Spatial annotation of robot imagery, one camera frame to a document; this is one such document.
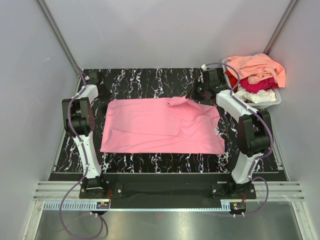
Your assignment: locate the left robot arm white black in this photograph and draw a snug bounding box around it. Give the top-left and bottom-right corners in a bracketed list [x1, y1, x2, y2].
[61, 70, 108, 198]

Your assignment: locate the pink t shirt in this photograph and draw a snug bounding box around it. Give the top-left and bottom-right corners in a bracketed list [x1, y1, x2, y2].
[100, 96, 225, 155]

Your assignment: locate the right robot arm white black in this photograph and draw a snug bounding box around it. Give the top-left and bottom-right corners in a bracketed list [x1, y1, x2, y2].
[187, 69, 273, 199]

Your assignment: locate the white cream shirt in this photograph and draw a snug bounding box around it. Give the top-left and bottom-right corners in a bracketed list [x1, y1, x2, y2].
[235, 85, 277, 104]

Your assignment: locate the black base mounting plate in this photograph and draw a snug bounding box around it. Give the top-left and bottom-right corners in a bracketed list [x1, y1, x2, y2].
[79, 173, 257, 211]

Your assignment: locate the white plastic laundry basket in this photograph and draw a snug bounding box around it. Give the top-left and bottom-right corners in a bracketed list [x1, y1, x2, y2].
[222, 53, 286, 109]

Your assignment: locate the magenta red shirt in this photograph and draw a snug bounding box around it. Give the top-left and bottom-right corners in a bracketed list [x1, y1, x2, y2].
[225, 70, 286, 93]

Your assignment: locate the peach orange shirt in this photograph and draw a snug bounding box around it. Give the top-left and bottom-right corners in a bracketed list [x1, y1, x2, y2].
[226, 53, 286, 88]

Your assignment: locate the left aluminium corner post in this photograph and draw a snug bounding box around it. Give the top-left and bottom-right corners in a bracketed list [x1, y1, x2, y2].
[35, 0, 80, 75]

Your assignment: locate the aluminium corner post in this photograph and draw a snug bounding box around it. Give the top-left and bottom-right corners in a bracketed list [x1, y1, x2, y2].
[35, 0, 80, 75]
[263, 0, 300, 55]

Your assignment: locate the white slotted cable duct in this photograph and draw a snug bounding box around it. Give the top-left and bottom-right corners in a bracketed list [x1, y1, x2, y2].
[43, 201, 244, 212]

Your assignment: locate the right aluminium corner post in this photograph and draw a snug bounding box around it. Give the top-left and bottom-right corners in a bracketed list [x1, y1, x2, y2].
[263, 0, 300, 55]

